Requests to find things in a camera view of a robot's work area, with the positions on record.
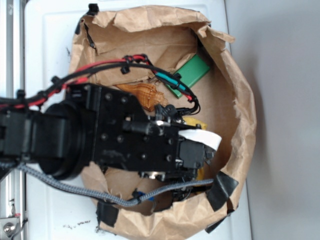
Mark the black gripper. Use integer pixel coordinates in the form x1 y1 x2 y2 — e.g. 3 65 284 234
65 83 223 202

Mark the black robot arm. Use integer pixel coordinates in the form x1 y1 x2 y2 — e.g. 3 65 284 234
0 84 222 207

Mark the brown conch seashell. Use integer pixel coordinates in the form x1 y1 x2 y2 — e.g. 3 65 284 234
115 83 168 112

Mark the brown paper bag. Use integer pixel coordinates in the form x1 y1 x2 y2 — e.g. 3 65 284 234
69 5 257 240

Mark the green rectangular block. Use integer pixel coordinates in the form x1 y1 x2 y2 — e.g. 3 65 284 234
174 54 210 88

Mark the grey braided cable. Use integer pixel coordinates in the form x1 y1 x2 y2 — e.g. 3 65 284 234
0 161 215 208

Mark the red and black wire bundle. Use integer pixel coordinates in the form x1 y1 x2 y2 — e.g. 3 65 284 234
0 54 201 116

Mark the aluminium frame rail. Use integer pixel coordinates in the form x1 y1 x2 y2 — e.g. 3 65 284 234
0 0 28 240

